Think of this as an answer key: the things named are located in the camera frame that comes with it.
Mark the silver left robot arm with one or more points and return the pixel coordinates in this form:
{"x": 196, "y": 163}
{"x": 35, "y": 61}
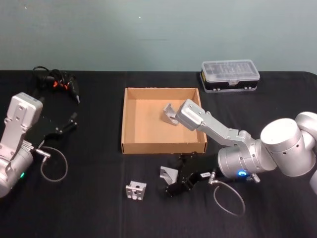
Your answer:
{"x": 15, "y": 148}

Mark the clear plastic case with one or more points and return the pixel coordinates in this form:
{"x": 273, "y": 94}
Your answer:
{"x": 230, "y": 74}

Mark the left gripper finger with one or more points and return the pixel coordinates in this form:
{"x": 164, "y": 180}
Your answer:
{"x": 73, "y": 115}
{"x": 67, "y": 128}

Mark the black table cloth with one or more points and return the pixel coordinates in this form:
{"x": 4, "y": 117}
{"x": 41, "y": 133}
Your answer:
{"x": 99, "y": 213}

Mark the shallow brown cardboard tray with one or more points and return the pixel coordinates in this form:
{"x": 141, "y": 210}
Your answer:
{"x": 148, "y": 124}

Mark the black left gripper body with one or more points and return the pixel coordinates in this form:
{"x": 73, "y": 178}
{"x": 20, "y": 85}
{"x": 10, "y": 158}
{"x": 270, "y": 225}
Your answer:
{"x": 42, "y": 131}

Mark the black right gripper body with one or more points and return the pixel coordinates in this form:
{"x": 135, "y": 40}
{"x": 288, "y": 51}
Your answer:
{"x": 200, "y": 168}

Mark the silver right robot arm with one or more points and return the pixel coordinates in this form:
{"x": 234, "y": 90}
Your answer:
{"x": 280, "y": 146}

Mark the grey metal corner bracket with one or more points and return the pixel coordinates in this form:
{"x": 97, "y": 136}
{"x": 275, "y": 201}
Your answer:
{"x": 135, "y": 191}
{"x": 167, "y": 173}
{"x": 168, "y": 116}

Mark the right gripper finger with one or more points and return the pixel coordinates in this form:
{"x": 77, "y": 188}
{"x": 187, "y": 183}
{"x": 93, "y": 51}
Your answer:
{"x": 177, "y": 188}
{"x": 184, "y": 160}

